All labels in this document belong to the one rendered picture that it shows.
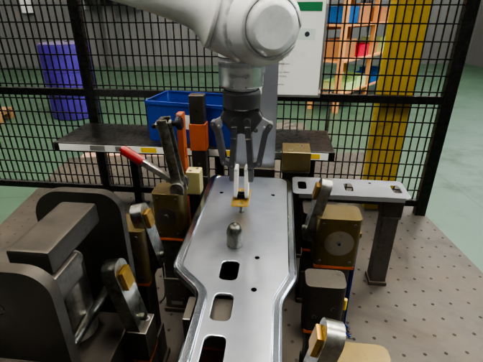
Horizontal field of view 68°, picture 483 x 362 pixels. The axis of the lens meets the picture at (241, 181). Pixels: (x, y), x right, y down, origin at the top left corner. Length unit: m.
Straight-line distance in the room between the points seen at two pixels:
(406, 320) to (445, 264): 0.31
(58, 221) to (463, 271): 1.13
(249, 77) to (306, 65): 0.60
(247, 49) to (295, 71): 0.79
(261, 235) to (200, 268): 0.15
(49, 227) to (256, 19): 0.35
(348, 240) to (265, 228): 0.17
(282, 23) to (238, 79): 0.22
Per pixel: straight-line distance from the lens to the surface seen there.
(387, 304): 1.09
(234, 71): 0.67
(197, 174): 0.86
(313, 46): 1.25
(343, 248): 0.77
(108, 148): 1.22
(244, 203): 0.78
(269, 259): 0.68
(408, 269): 1.24
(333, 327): 0.44
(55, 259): 0.45
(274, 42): 0.48
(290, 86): 1.27
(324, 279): 0.67
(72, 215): 0.49
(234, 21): 0.48
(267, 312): 0.58
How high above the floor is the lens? 1.42
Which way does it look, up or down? 26 degrees down
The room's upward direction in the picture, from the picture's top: straight up
